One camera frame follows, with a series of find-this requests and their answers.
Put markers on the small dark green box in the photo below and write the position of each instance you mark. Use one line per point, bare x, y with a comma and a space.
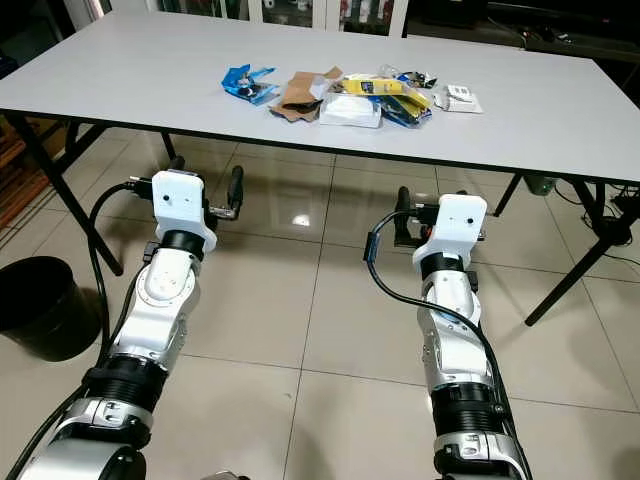
540, 185

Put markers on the white table with black legs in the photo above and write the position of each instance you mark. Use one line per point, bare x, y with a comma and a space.
120, 80

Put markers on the black rubbish bin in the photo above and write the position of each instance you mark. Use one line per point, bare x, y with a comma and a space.
45, 305

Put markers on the blue yellow plastic packet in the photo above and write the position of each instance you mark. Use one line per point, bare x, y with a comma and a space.
405, 114

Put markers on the white foam tray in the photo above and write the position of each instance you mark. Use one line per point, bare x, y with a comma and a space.
350, 112

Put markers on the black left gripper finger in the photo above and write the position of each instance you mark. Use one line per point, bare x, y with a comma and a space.
236, 190
178, 164

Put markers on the small white packet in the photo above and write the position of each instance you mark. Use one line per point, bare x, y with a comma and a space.
460, 97

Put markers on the clear crumpled plastic wrapper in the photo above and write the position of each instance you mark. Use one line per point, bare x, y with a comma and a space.
415, 78

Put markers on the black robot leg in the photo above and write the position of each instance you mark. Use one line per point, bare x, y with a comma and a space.
230, 476

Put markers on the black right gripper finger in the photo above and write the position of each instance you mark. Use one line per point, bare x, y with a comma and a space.
404, 205

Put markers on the brown torn cardboard scrap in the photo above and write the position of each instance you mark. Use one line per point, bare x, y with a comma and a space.
290, 112

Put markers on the brown wooden shelf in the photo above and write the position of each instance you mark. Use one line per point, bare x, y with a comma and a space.
18, 170

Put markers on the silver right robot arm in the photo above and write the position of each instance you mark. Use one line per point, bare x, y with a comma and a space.
450, 335

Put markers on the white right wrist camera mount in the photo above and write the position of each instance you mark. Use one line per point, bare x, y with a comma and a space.
458, 225

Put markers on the yellow carton box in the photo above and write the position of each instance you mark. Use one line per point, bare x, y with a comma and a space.
375, 87

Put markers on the brown cardboard box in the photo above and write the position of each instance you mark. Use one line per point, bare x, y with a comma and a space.
305, 88

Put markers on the blue crumpled snack wrapper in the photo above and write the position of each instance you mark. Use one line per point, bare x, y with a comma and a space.
248, 85

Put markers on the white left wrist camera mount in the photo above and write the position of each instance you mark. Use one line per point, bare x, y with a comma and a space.
182, 200

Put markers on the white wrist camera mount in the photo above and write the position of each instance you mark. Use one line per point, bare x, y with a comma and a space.
458, 225
182, 200

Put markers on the white glass door cabinet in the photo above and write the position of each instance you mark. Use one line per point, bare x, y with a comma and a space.
320, 10

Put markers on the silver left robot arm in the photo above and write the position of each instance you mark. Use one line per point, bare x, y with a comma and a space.
160, 295

